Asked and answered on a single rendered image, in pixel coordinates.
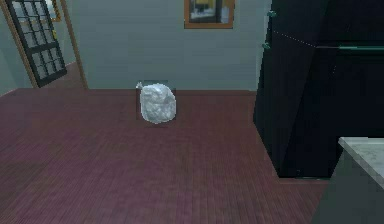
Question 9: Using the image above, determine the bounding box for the black fridge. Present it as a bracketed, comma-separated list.
[252, 0, 384, 180]

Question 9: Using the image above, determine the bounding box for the black glass-paned room door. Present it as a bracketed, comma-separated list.
[4, 0, 68, 89]

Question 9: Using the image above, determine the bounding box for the grey counter with pale top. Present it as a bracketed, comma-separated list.
[311, 136, 384, 224]

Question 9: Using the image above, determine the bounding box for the orange framed wall picture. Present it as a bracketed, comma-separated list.
[183, 0, 236, 30]

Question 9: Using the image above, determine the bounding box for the gold framed wall picture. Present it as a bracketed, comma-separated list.
[44, 0, 63, 23]

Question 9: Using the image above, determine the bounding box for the teal fridge handle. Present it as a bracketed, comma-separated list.
[315, 45, 384, 52]

